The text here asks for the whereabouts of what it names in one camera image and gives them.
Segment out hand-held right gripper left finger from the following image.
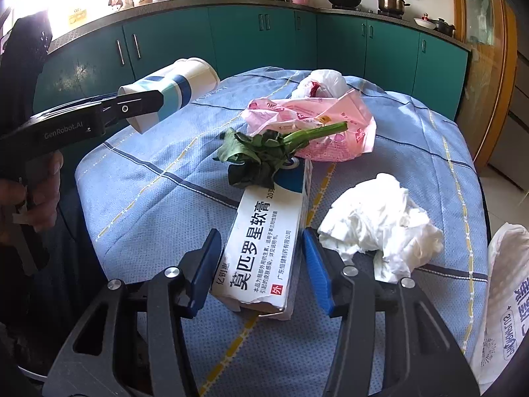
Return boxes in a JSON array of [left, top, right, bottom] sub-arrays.
[[41, 228, 224, 397]]

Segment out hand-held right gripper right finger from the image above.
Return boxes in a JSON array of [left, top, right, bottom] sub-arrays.
[[302, 228, 482, 397]]

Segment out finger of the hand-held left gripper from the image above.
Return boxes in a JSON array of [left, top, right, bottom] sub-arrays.
[[99, 90, 165, 127]]

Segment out white and blue paper cup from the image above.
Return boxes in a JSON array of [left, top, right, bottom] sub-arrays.
[[118, 57, 221, 135]]

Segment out white ointment box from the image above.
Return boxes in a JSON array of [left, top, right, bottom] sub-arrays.
[[210, 158, 312, 322]]

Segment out green leafy vegetable stalk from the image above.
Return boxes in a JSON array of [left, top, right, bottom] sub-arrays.
[[213, 121, 348, 190]]

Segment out bin with white bag liner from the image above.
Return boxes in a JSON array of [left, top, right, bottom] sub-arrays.
[[471, 222, 529, 385]]

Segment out person's left hand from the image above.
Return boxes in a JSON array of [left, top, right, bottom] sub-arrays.
[[0, 151, 64, 253]]

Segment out crumpled white tissue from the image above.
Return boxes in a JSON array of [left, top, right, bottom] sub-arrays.
[[317, 172, 445, 284]]

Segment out blue checked tablecloth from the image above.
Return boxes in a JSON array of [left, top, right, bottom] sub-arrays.
[[74, 68, 490, 397]]

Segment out teal base cabinets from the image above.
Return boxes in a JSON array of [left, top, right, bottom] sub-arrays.
[[33, 6, 472, 162]]

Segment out pink plastic bag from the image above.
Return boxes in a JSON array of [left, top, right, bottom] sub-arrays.
[[241, 89, 378, 163]]

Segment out white plastic bag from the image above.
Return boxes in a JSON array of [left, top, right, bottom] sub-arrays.
[[294, 68, 352, 100]]

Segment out wooden framed glass door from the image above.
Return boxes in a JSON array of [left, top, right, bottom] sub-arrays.
[[448, 0, 519, 170]]

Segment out black cooking pot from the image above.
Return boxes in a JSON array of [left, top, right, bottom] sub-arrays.
[[434, 17, 456, 37]]

